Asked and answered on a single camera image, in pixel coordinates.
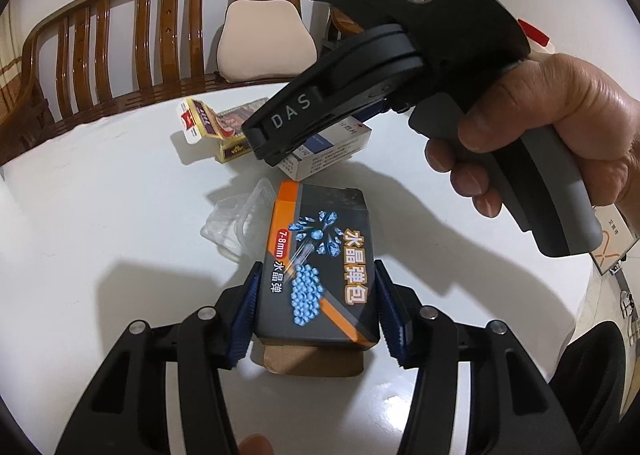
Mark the cardboard box orange print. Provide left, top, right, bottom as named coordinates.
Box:
left=590, top=205, right=632, bottom=276

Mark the cartoon print tumbler red lid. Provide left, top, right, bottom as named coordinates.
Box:
left=520, top=20, right=556, bottom=54

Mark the person's right hand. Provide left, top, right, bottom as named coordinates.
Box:
left=425, top=52, right=640, bottom=219

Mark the brown cardboard piece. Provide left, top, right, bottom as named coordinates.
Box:
left=250, top=335, right=366, bottom=378

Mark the person's left hand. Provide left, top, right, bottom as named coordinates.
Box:
left=237, top=432, right=274, bottom=455

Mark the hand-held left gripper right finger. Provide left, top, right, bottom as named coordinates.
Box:
left=372, top=260, right=586, bottom=455

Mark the dark box with orange edge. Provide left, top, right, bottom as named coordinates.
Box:
left=252, top=180, right=381, bottom=351

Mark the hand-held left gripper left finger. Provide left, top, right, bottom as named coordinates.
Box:
left=52, top=260, right=266, bottom=455

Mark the clear plastic container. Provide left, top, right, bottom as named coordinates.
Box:
left=200, top=179, right=276, bottom=263

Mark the open maroon yellow pack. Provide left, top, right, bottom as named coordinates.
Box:
left=179, top=97, right=226, bottom=144

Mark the white blue medicine box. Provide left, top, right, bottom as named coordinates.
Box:
left=277, top=117, right=373, bottom=182

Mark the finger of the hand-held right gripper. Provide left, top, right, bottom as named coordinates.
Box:
left=248, top=97, right=403, bottom=168

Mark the beige back cushion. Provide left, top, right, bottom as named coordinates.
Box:
left=216, top=0, right=318, bottom=84

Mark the wooden armchair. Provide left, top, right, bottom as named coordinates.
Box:
left=322, top=5, right=366, bottom=53

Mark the yellow red open carton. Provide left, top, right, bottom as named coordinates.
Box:
left=217, top=100, right=268, bottom=164

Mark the wooden slatted bench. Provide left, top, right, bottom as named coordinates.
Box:
left=0, top=0, right=331, bottom=166

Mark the black office chair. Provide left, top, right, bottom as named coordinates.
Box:
left=547, top=320, right=628, bottom=455

